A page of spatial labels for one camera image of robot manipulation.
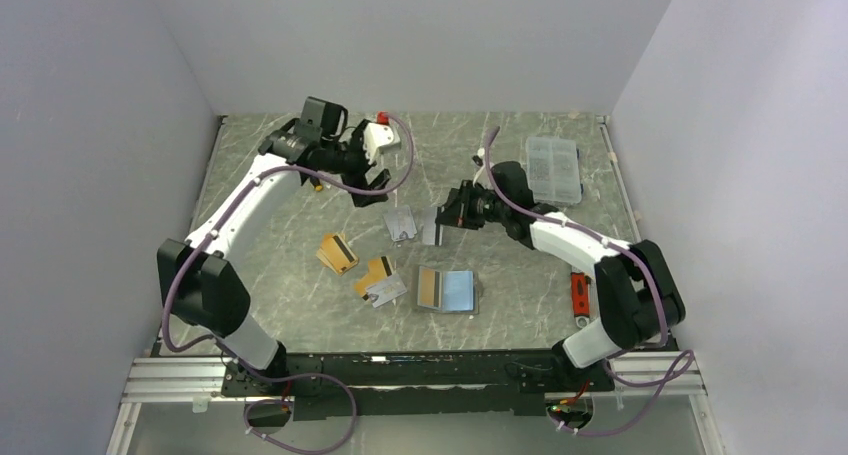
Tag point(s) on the gold card under holder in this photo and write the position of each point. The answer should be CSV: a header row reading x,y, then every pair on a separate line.
x,y
378,269

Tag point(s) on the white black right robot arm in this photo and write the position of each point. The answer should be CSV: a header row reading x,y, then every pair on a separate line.
x,y
636,296

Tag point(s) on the gold card black stripe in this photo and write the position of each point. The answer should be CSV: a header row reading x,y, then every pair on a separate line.
x,y
429,288

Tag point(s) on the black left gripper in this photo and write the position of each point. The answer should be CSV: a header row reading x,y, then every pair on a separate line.
x,y
360,181

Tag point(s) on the grey card holder blue lining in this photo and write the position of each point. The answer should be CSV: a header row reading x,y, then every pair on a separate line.
x,y
460,295

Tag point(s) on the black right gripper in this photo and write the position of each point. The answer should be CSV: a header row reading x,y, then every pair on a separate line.
x,y
458,214

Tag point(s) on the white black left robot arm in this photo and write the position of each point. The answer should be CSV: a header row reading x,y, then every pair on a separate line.
x,y
198,275

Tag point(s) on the clear plastic screw box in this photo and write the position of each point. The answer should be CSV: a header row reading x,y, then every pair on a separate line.
x,y
552,168

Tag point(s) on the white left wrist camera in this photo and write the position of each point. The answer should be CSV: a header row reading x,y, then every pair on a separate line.
x,y
379,138

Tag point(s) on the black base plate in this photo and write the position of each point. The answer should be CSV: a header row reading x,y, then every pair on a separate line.
x,y
520,382

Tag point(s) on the silver card on table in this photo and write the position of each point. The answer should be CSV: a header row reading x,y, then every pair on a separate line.
x,y
385,291

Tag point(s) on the gold card stack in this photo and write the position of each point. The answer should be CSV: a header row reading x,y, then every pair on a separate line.
x,y
335,253

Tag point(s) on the red handled tool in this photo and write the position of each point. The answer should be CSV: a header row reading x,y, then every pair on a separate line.
x,y
580,296

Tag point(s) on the aluminium frame rail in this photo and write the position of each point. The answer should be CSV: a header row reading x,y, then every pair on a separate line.
x,y
196,382

